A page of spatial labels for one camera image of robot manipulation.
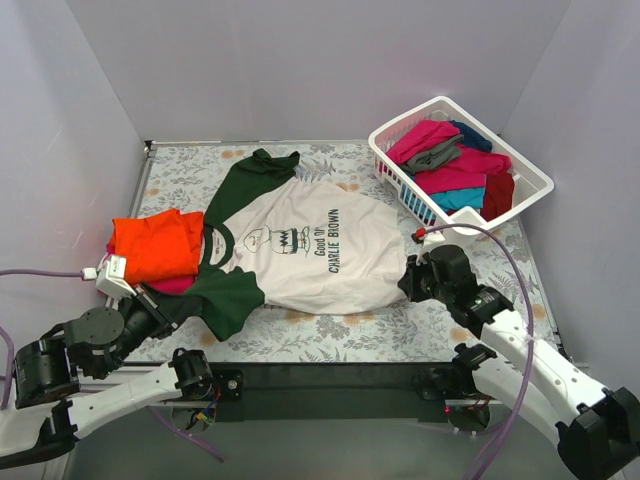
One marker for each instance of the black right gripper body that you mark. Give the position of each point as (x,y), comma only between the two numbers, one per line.
(413,279)

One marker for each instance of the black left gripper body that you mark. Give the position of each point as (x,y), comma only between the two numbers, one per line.
(157,306)

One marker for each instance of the white green raglan t-shirt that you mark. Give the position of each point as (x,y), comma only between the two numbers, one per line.
(270,238)

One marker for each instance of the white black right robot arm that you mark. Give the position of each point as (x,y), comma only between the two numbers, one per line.
(594,429)

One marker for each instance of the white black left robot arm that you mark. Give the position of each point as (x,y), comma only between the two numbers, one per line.
(59,381)

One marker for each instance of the folded pink t-shirt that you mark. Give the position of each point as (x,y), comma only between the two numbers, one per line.
(174,286)

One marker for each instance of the folded orange t-shirt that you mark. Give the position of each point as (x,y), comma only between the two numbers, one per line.
(159,247)

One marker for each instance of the teal shirt in basket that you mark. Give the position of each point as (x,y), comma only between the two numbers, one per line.
(455,200)

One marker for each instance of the white plastic laundry basket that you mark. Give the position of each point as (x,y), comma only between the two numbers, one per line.
(531,183)

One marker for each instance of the dark red shirt in basket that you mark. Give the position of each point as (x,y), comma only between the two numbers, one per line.
(498,195)

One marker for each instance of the magenta shirt in basket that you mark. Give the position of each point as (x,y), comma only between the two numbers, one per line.
(424,136)
(468,171)

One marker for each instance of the grey shirt in basket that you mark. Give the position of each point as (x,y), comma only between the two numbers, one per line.
(432,159)

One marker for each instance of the floral patterned table mat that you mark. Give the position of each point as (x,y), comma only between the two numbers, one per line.
(185,176)

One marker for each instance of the navy blue shirt in basket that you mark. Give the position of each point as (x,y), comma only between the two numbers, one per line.
(471,138)

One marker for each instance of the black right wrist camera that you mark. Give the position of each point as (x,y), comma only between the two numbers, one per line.
(444,263)

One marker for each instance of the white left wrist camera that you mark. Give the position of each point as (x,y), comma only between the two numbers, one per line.
(109,277)

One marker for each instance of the black metal base rail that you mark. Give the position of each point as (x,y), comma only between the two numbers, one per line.
(432,392)

